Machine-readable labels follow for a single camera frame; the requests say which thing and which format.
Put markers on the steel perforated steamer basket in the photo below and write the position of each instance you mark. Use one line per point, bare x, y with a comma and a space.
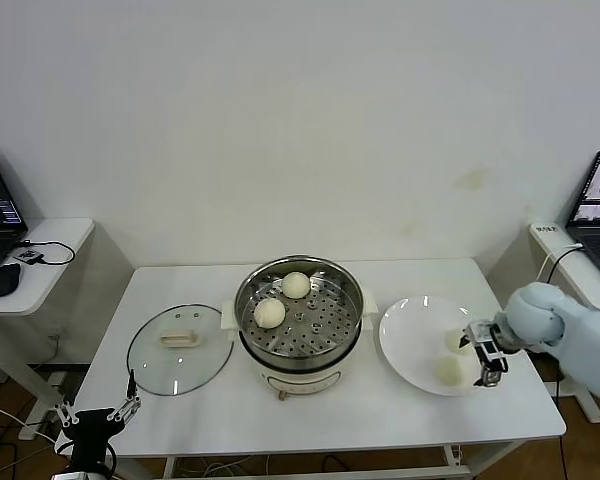
325, 325

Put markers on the white table frame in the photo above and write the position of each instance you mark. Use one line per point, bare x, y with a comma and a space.
330, 474

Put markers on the white side desk with label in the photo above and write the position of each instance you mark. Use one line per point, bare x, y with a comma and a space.
595, 295

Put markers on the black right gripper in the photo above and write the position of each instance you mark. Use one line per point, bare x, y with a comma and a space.
497, 334

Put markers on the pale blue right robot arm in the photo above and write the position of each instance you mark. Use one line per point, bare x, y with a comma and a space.
580, 340

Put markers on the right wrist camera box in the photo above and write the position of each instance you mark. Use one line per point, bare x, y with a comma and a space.
494, 356

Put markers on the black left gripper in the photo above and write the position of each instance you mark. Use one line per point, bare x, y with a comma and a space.
95, 435

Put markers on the white side desk with mouse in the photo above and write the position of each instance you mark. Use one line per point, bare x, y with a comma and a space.
40, 290

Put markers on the cream electric cooker base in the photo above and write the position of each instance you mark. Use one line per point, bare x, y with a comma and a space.
305, 375

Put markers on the small black usb hub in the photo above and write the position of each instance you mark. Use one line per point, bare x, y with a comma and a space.
29, 255

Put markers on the white steamed baozi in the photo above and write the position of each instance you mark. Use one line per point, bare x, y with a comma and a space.
296, 285
447, 371
452, 340
269, 313

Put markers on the black computer mouse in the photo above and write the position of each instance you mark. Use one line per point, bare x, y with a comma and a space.
3, 280

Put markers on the white round plate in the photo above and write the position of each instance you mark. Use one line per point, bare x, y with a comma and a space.
410, 340

